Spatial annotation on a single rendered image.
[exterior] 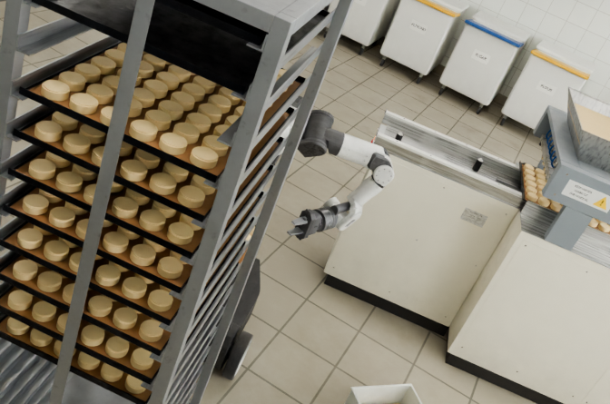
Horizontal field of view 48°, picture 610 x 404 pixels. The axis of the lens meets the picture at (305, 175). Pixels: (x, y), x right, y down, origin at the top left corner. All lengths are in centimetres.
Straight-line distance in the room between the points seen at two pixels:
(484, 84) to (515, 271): 361
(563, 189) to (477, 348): 91
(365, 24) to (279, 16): 572
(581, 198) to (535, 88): 359
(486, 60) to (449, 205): 344
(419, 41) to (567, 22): 141
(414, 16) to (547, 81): 134
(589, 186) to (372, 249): 106
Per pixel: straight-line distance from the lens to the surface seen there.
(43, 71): 143
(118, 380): 170
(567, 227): 308
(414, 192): 322
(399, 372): 334
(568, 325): 335
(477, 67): 657
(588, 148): 304
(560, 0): 704
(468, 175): 317
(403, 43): 669
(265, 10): 109
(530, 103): 657
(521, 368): 350
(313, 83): 175
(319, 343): 326
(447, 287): 347
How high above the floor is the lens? 214
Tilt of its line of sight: 29 degrees down
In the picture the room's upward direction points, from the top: 22 degrees clockwise
